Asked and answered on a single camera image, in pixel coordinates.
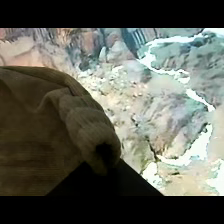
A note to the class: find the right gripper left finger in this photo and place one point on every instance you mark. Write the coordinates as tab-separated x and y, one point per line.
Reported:
83	183

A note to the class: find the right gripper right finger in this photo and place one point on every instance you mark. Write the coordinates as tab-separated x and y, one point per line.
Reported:
130	183

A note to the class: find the brown garment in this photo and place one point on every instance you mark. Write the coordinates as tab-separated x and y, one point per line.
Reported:
40	133

